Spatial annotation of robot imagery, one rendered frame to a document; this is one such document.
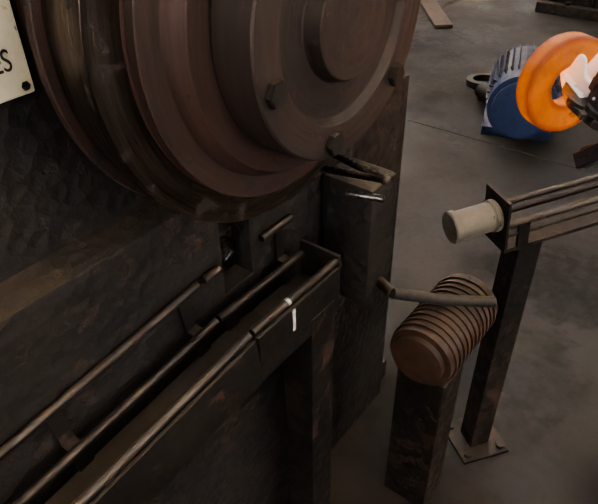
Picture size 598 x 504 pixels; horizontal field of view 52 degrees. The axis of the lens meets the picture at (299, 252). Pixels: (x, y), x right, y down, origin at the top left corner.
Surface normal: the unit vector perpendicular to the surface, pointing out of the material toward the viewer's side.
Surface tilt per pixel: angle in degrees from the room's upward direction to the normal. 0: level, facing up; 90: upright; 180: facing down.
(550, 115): 88
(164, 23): 84
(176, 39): 86
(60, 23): 82
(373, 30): 90
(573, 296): 0
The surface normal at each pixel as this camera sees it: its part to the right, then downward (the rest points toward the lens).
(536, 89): 0.29, 0.54
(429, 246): -0.01, -0.80
